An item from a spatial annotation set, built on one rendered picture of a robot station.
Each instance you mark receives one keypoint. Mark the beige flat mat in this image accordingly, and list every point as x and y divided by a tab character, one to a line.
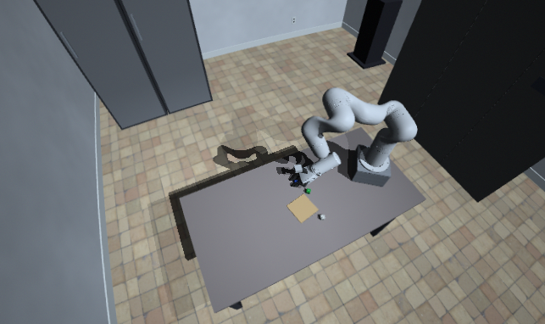
302	208

